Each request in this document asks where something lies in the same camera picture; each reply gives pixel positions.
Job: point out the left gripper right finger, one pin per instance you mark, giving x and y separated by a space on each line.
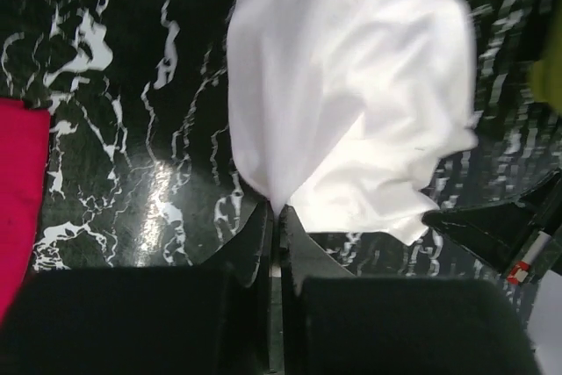
300 258

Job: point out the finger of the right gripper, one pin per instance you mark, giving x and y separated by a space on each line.
519 237

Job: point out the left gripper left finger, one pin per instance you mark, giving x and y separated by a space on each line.
245 296

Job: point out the white printed t-shirt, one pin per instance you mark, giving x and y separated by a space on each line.
342 109

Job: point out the olive green plastic bin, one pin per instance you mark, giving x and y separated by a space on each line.
545 74

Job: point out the folded pink t-shirt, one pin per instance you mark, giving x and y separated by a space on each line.
24 153

